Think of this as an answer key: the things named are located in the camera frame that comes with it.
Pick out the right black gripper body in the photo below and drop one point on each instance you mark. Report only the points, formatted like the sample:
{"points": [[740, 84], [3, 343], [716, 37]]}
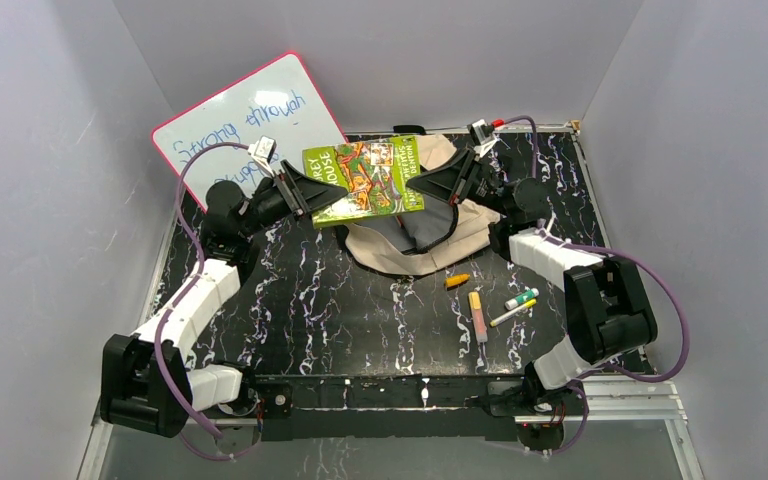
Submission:
{"points": [[485, 188]]}

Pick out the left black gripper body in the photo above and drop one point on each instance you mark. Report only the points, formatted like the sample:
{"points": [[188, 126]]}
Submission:
{"points": [[292, 195]]}

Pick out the beige backpack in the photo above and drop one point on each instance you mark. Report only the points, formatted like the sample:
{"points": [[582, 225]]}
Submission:
{"points": [[423, 242]]}

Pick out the green book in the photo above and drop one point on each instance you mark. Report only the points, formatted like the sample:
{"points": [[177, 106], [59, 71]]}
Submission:
{"points": [[374, 174]]}

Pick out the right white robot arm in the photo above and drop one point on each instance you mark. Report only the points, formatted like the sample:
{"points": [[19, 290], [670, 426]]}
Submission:
{"points": [[608, 312]]}

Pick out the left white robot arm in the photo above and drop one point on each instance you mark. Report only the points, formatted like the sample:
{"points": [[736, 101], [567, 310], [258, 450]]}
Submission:
{"points": [[145, 384]]}

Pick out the pink framed whiteboard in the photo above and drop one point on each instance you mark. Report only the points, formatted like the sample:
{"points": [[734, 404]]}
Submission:
{"points": [[278, 100]]}

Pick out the orange highlighter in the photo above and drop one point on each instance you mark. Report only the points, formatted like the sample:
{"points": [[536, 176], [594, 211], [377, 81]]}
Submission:
{"points": [[456, 280]]}

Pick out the yellow white pen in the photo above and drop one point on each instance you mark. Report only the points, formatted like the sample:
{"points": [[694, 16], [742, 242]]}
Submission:
{"points": [[513, 312]]}

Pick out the green white glue stick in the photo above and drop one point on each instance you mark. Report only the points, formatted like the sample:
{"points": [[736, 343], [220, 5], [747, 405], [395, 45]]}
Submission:
{"points": [[521, 299]]}

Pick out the yellow pink highlighter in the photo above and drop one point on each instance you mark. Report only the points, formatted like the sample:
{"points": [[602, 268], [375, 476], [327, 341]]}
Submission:
{"points": [[477, 317]]}

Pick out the black base frame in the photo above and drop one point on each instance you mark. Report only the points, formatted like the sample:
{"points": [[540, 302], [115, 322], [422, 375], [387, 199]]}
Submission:
{"points": [[495, 408]]}

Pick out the aluminium rail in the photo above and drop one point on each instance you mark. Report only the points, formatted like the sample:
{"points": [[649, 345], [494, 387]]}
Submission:
{"points": [[629, 430]]}

